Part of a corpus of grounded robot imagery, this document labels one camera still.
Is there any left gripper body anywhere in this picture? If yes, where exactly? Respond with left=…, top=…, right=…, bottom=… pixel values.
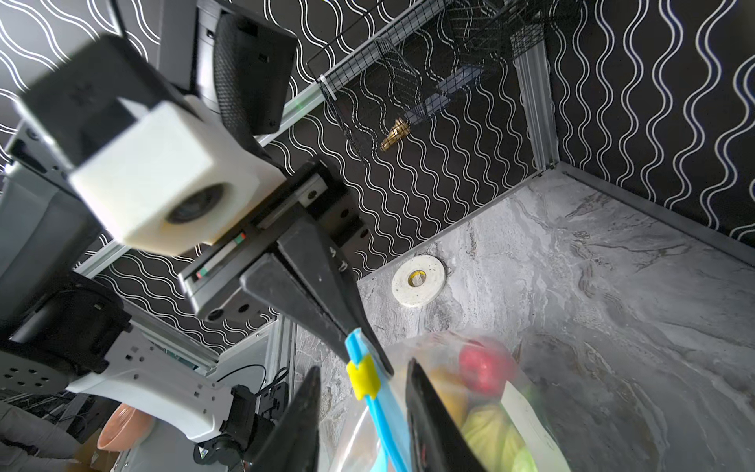
left=179, top=155, right=371, bottom=322

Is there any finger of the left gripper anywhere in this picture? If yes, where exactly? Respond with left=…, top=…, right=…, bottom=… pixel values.
left=278, top=216, right=394, bottom=376
left=240, top=254, right=349, bottom=363

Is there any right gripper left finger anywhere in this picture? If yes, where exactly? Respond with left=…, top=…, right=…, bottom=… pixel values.
left=250, top=366, right=322, bottom=472

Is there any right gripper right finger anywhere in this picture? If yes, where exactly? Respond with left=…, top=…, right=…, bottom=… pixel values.
left=405, top=358, right=485, bottom=472

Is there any green cabbage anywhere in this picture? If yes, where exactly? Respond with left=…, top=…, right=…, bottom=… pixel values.
left=461, top=404, right=538, bottom=472

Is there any clear zip top bag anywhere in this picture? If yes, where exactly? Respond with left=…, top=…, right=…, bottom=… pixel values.
left=330, top=330, right=570, bottom=471

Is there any red tomato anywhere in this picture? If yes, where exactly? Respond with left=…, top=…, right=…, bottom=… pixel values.
left=458, top=341, right=518, bottom=398

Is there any white daikon radish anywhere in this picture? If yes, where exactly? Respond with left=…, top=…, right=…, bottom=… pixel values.
left=501, top=382, right=570, bottom=471

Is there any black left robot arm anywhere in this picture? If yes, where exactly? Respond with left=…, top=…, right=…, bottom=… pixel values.
left=1, top=2, right=377, bottom=470

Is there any white tape roll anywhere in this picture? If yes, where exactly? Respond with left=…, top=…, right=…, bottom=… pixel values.
left=391, top=255, right=446, bottom=308

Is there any pink bowl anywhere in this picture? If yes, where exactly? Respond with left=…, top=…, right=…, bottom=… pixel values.
left=98, top=403, right=157, bottom=452

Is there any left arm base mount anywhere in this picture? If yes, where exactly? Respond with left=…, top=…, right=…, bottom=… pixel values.
left=193, top=367, right=290, bottom=471

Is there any black wire wall basket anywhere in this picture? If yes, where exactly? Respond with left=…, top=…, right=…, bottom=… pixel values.
left=307, top=1, right=579, bottom=159

